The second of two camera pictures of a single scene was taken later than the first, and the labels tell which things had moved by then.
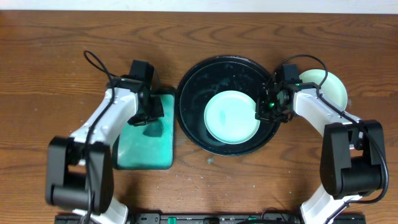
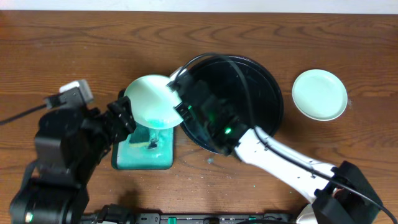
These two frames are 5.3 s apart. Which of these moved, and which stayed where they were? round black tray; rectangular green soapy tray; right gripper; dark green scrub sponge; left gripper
Moved: right gripper; dark green scrub sponge; left gripper
Stayed: round black tray; rectangular green soapy tray
